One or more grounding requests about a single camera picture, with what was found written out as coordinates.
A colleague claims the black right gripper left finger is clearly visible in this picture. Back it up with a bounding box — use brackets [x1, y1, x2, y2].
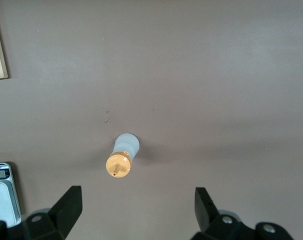
[0, 185, 83, 240]

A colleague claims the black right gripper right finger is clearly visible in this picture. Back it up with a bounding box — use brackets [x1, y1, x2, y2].
[190, 186, 295, 240]

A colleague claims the translucent sauce bottle orange cap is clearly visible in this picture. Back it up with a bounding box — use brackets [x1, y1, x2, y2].
[105, 133, 141, 179]

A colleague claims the silver digital kitchen scale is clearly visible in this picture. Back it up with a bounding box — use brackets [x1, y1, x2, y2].
[0, 161, 22, 227]

